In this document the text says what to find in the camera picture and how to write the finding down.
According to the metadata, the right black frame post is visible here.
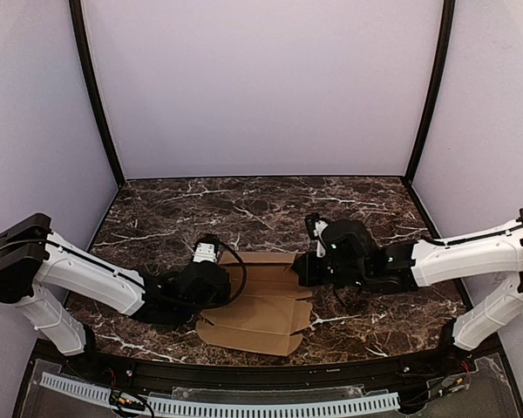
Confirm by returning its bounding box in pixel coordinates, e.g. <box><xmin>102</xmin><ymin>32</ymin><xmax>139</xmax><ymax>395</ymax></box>
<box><xmin>404</xmin><ymin>0</ymin><xmax>456</xmax><ymax>185</ymax></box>

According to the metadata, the white slotted cable duct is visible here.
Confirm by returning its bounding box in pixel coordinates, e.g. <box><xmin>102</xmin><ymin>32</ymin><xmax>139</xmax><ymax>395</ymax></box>
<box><xmin>39</xmin><ymin>372</ymin><xmax>400</xmax><ymax>417</ymax></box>

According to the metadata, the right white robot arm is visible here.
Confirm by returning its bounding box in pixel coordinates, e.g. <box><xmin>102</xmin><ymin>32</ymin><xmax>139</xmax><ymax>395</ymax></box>
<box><xmin>292</xmin><ymin>208</ymin><xmax>523</xmax><ymax>352</ymax></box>

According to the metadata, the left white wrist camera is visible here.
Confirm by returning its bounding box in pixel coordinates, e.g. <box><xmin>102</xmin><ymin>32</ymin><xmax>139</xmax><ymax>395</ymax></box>
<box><xmin>192</xmin><ymin>233</ymin><xmax>220</xmax><ymax>264</ymax></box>

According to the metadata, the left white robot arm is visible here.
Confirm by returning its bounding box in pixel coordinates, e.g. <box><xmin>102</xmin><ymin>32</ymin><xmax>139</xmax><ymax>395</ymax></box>
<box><xmin>0</xmin><ymin>213</ymin><xmax>240</xmax><ymax>356</ymax></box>

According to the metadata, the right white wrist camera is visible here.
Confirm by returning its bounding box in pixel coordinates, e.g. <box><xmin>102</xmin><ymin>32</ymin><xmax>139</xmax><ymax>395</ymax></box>
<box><xmin>304</xmin><ymin>212</ymin><xmax>330</xmax><ymax>258</ymax></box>

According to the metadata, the black front table rail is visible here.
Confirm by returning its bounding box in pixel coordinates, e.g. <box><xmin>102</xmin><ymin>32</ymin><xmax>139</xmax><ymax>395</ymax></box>
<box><xmin>70</xmin><ymin>354</ymin><xmax>442</xmax><ymax>392</ymax></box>

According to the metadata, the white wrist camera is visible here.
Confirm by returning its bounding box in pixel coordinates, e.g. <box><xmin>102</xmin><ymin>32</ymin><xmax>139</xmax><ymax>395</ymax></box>
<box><xmin>192</xmin><ymin>233</ymin><xmax>220</xmax><ymax>264</ymax></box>
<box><xmin>304</xmin><ymin>212</ymin><xmax>330</xmax><ymax>258</ymax></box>

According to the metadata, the black frame post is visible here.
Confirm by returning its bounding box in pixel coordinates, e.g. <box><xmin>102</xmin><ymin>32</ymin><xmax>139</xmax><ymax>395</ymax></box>
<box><xmin>404</xmin><ymin>0</ymin><xmax>456</xmax><ymax>185</ymax></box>
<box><xmin>68</xmin><ymin>0</ymin><xmax>126</xmax><ymax>188</ymax></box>

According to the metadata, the left black frame post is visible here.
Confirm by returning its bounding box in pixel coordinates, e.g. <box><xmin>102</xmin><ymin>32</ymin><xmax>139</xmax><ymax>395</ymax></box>
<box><xmin>68</xmin><ymin>0</ymin><xmax>126</xmax><ymax>188</ymax></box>

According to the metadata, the brown cardboard box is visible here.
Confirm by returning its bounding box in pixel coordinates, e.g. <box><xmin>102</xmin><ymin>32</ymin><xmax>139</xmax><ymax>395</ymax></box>
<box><xmin>196</xmin><ymin>252</ymin><xmax>313</xmax><ymax>356</ymax></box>

